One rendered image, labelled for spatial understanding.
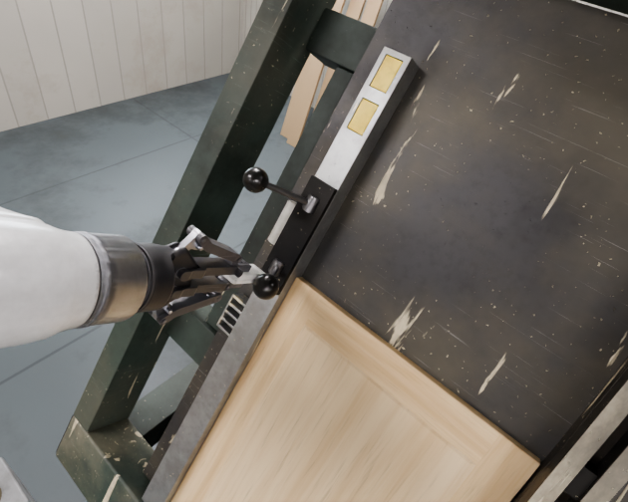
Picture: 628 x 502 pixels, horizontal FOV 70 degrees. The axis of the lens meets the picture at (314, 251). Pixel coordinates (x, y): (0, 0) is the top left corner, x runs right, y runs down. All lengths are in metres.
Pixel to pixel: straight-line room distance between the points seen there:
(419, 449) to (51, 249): 0.55
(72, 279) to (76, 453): 0.82
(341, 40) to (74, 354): 1.94
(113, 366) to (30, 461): 1.20
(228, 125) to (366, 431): 0.56
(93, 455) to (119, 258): 0.75
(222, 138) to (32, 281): 0.52
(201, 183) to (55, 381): 1.64
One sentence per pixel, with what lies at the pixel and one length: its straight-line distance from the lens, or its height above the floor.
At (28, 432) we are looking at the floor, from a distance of 2.27.
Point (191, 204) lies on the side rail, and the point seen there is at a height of 1.38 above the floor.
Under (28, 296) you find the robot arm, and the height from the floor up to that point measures 1.64.
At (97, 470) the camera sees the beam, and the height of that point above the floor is 0.87.
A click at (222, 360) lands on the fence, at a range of 0.84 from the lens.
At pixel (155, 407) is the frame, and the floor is 0.79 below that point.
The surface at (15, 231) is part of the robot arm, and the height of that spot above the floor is 1.66.
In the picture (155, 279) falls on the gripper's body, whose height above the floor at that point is 1.57.
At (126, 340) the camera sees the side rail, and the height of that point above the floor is 1.11.
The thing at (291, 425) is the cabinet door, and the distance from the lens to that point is 0.82.
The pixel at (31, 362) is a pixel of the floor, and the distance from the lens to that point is 2.45.
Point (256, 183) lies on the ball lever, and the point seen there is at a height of 1.54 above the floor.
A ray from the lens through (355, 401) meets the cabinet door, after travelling 0.75.
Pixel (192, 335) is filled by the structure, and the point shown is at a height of 1.12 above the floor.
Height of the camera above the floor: 1.91
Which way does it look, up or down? 42 degrees down
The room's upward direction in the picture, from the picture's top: 11 degrees clockwise
